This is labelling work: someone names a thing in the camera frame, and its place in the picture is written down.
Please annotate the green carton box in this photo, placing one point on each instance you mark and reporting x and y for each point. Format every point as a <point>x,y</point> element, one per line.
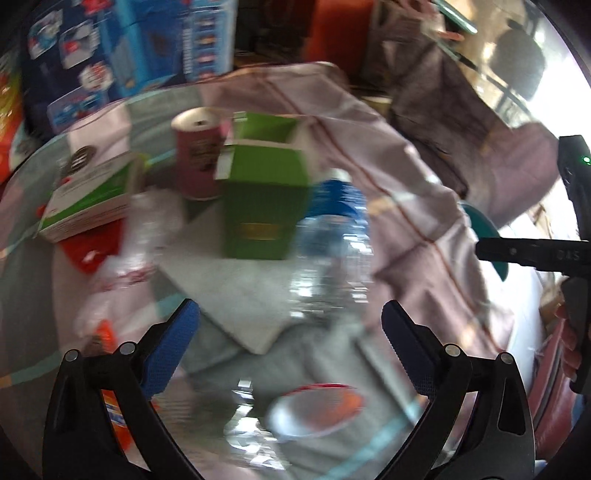
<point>266,175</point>

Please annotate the crumpled clear plastic bag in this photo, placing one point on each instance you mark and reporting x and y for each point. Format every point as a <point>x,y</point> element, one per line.
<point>124,258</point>

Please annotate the right hand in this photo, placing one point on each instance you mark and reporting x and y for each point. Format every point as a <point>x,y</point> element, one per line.
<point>571,357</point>

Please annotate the clear plastic water bottle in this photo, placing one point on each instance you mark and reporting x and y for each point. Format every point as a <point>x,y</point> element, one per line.
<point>332,251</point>

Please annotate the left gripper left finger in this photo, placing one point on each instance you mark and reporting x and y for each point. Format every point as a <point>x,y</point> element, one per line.
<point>79,440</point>

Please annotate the pink plaid tablecloth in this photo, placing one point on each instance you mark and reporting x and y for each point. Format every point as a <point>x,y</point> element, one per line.
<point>279,331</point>

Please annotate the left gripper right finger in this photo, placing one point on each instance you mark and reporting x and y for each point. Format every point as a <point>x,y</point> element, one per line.
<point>477,424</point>

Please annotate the grey knitted sofa cover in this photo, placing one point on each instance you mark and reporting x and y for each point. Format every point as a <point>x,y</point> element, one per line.
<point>502,171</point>

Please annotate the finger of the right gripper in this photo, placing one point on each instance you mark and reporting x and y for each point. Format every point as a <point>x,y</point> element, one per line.
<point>542,254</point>

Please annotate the black round coaster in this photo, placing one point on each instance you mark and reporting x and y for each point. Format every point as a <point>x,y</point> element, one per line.
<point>78,160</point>

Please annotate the pink cartoon cup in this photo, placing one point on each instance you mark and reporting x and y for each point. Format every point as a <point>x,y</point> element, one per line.
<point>199,134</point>

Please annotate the blue toy box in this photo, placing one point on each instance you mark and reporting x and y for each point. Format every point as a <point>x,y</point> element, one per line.
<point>82,55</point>

